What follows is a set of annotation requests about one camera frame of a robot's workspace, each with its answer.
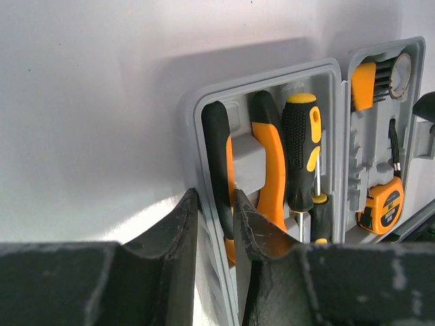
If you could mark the grey plastic tool case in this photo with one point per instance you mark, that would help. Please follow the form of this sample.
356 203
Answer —
355 155

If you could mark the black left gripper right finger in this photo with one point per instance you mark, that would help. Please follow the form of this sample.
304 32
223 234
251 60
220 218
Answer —
281 281

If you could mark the orange tape measure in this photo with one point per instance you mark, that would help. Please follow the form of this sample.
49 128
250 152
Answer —
384 202

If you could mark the long black yellow screwdriver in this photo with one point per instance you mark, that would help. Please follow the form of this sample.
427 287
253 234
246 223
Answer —
301 121

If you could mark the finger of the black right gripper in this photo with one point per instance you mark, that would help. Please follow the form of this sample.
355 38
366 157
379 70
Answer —
425 107

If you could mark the orange hex key set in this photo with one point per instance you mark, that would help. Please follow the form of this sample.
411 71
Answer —
370 84

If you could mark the black electrical tape roll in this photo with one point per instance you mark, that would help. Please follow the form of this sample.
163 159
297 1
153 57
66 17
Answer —
400 75

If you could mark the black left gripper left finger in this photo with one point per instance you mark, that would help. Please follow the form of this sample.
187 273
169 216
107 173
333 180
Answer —
146 281

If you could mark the orange black pliers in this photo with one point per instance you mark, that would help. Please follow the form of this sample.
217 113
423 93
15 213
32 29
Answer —
266 128

